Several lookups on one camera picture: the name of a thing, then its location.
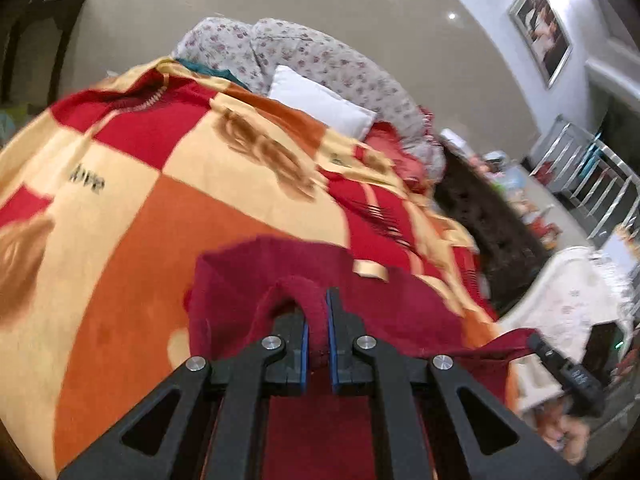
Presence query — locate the metal stair railing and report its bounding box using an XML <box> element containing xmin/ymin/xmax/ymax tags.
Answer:
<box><xmin>527</xmin><ymin>114</ymin><xmax>640</xmax><ymax>241</ymax></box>

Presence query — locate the red pillow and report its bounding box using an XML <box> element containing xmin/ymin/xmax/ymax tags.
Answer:
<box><xmin>365</xmin><ymin>120</ymin><xmax>437</xmax><ymax>196</ymax></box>

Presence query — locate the person's right hand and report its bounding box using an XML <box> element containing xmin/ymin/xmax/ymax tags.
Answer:
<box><xmin>537</xmin><ymin>400</ymin><xmax>593</xmax><ymax>466</ymax></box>

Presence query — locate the dark red sweater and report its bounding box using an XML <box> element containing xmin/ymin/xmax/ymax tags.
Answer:
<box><xmin>182</xmin><ymin>234</ymin><xmax>538</xmax><ymax>480</ymax></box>

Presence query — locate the teal cloth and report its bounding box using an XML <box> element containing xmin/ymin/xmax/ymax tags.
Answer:
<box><xmin>177</xmin><ymin>57</ymin><xmax>251</xmax><ymax>92</ymax></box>

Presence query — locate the white pillow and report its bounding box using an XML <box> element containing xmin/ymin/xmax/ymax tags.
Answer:
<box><xmin>267</xmin><ymin>65</ymin><xmax>377</xmax><ymax>141</ymax></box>

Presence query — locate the silver framed wall picture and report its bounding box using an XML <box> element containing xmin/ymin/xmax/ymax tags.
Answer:
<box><xmin>507</xmin><ymin>0</ymin><xmax>574</xmax><ymax>89</ymax></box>

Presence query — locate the orange red printed blanket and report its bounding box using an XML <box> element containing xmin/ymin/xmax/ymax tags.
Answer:
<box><xmin>0</xmin><ymin>57</ymin><xmax>531</xmax><ymax>471</ymax></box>

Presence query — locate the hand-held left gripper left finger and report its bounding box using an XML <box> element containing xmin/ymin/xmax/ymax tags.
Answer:
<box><xmin>57</xmin><ymin>307</ymin><xmax>310</xmax><ymax>480</ymax></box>

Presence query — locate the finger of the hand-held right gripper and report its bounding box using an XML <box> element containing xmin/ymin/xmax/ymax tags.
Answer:
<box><xmin>526</xmin><ymin>331</ymin><xmax>568</xmax><ymax>378</ymax></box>

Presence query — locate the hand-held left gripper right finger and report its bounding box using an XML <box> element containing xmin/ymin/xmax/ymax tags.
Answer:
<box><xmin>326</xmin><ymin>287</ymin><xmax>583</xmax><ymax>480</ymax></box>

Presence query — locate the white ornate chair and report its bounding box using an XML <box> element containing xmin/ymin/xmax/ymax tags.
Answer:
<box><xmin>500</xmin><ymin>245</ymin><xmax>640</xmax><ymax>411</ymax></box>

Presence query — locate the floral grey quilt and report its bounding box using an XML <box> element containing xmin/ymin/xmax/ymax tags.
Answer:
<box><xmin>172</xmin><ymin>16</ymin><xmax>447</xmax><ymax>181</ymax></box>

